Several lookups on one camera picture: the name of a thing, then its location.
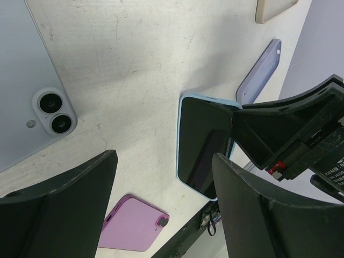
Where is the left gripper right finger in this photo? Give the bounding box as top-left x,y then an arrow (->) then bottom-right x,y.
212,154 -> 343,258

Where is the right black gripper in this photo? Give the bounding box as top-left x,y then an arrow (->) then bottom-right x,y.
231,75 -> 343,202

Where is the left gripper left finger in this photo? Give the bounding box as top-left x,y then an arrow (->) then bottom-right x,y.
1,150 -> 118,257

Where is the lilac phone case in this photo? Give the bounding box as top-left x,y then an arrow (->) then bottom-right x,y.
235,39 -> 282,105

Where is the phone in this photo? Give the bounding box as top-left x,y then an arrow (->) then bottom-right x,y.
176,93 -> 242,201
98,193 -> 170,252
1,1 -> 78,171

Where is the cream phone case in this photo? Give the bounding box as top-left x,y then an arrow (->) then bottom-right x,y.
255,0 -> 299,24

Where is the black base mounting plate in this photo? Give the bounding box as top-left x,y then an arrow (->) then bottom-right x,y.
152,201 -> 221,258

